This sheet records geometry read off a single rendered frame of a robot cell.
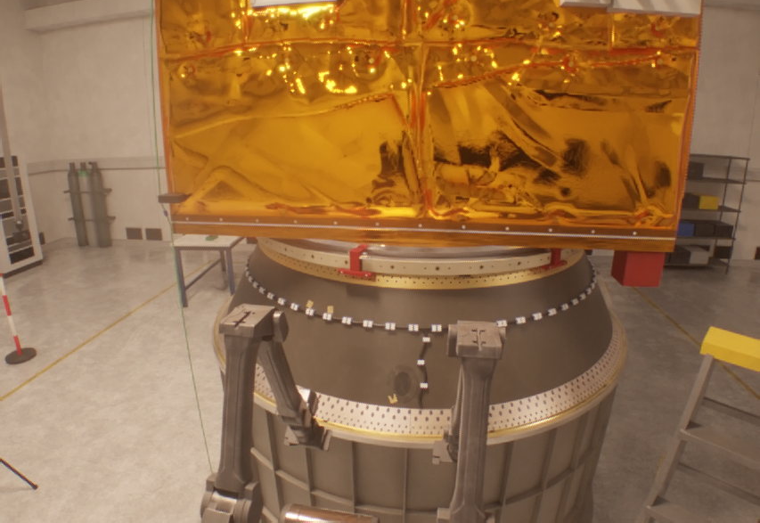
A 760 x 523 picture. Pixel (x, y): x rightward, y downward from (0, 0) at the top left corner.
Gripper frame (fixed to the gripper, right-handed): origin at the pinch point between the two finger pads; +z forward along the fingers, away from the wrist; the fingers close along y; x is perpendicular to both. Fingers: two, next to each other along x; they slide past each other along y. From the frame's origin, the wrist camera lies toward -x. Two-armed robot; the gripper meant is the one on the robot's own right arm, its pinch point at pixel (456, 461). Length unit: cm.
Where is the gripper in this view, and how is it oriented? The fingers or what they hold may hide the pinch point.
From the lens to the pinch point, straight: 140.3
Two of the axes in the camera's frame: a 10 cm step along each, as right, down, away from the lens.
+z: 0.8, 7.1, 7.0
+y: -9.9, -0.4, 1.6
